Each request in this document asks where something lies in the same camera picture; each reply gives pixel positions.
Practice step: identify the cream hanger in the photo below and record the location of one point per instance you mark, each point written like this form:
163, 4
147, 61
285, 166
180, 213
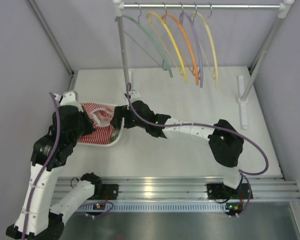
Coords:
214, 69

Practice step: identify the white plastic laundry basket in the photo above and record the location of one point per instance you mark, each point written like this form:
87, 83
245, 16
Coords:
115, 140

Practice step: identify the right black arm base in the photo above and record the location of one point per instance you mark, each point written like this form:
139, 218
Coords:
218, 191

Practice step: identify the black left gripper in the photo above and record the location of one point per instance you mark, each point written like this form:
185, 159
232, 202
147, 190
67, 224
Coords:
87, 124

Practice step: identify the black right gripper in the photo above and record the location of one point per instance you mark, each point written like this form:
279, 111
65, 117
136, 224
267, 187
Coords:
121, 112

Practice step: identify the green hanger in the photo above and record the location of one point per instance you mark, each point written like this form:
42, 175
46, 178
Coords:
165, 64

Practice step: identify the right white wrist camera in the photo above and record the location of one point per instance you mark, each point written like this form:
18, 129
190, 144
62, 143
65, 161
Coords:
133, 96

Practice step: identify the white slotted cable duct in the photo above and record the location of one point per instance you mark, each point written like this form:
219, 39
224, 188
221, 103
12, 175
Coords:
156, 207

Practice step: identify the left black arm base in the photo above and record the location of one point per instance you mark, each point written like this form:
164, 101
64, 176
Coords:
106, 192

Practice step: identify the orange hanger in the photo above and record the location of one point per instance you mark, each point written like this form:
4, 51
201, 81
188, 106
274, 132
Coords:
194, 68

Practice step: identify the red white striped tank top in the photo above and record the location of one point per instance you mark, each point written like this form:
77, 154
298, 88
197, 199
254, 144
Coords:
100, 125

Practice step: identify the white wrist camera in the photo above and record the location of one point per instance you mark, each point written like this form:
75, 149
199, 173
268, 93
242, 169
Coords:
68, 98
133, 96

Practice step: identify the yellow hanger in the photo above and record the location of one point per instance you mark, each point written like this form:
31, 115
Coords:
180, 67

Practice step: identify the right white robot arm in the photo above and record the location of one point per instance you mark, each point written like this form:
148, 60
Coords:
223, 140

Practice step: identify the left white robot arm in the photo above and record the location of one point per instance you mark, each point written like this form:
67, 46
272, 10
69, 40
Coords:
39, 219

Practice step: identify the purple hanger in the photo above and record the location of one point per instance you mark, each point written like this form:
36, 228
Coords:
197, 43

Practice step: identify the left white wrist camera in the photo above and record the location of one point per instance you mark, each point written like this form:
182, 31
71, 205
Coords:
68, 98

